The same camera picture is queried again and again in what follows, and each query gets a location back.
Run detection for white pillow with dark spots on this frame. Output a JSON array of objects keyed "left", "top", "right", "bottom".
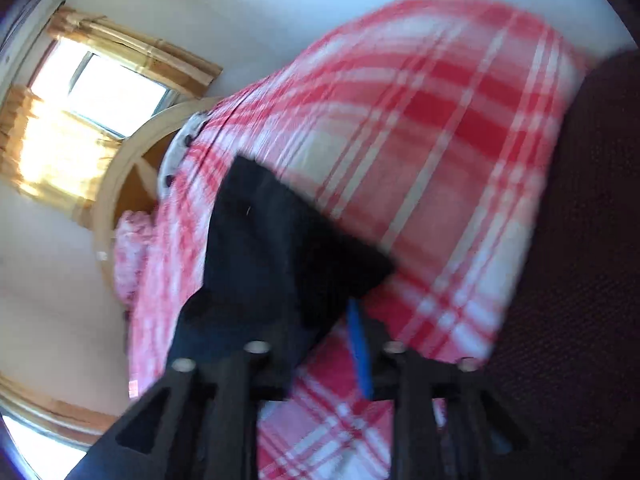
[{"left": 158, "top": 110, "right": 212, "bottom": 202}]

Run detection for side wall window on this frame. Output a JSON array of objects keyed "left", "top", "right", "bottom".
[{"left": 0, "top": 411, "right": 87, "bottom": 480}]

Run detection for wide yellow patterned curtain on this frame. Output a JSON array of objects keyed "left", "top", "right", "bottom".
[{"left": 0, "top": 85, "right": 122, "bottom": 212}]

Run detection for orange patterned curtain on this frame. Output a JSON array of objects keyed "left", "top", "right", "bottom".
[{"left": 0, "top": 371, "right": 121, "bottom": 447}]

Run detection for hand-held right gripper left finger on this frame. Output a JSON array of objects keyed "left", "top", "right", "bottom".
[{"left": 65, "top": 341, "right": 302, "bottom": 480}]

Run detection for cream wooden headboard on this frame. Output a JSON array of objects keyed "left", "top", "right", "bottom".
[{"left": 92, "top": 97, "right": 227, "bottom": 307}]

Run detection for pink floral pillow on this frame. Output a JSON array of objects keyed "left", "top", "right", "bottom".
[{"left": 114, "top": 210, "right": 157, "bottom": 302}]

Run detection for black pants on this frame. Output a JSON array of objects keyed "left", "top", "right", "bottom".
[{"left": 167, "top": 154, "right": 397, "bottom": 402}]

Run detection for red plaid bed blanket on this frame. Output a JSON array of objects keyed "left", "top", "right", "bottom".
[{"left": 112, "top": 0, "right": 597, "bottom": 480}]

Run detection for dark maroon cloth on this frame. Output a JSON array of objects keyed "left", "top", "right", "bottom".
[{"left": 486, "top": 49, "right": 640, "bottom": 480}]

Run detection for narrow yellow patterned curtain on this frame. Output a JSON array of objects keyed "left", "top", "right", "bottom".
[{"left": 47, "top": 6, "right": 224, "bottom": 99}]

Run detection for window beside headboard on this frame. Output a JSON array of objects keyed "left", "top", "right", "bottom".
[{"left": 30, "top": 50, "right": 172, "bottom": 137}]

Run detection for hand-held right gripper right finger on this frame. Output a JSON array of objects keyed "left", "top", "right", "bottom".
[{"left": 346, "top": 299, "right": 553, "bottom": 480}]

